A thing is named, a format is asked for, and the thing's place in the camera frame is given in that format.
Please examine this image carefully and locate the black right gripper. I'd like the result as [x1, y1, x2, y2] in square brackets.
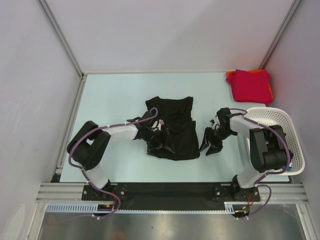
[198, 126, 235, 156]

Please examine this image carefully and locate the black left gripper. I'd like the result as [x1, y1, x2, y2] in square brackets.
[143, 128, 174, 158]

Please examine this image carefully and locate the black t shirt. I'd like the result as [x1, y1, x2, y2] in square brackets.
[145, 96, 200, 161]

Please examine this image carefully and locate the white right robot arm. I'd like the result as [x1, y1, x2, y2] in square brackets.
[199, 107, 293, 201]

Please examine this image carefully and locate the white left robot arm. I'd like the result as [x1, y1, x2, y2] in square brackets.
[66, 107, 176, 200]

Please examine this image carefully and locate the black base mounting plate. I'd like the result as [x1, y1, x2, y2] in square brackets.
[81, 182, 261, 211]

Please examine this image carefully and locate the folded red t shirt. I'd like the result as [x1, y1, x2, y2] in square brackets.
[225, 69, 273, 104]

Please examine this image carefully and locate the white plastic laundry basket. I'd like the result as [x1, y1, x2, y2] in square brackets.
[245, 107, 306, 176]

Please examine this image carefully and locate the blue white garment in basket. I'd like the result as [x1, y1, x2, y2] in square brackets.
[282, 163, 293, 172]

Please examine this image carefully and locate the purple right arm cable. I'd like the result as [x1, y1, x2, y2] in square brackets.
[229, 107, 293, 221]

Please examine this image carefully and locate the white slotted cable duct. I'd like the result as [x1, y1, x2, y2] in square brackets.
[46, 202, 118, 214]

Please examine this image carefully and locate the right aluminium corner post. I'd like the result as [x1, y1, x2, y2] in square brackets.
[259, 0, 304, 69]

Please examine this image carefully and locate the aluminium corner post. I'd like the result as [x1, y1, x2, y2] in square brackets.
[37, 0, 85, 78]
[259, 0, 304, 69]

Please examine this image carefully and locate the left aluminium corner post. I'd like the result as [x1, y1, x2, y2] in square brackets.
[37, 0, 85, 78]

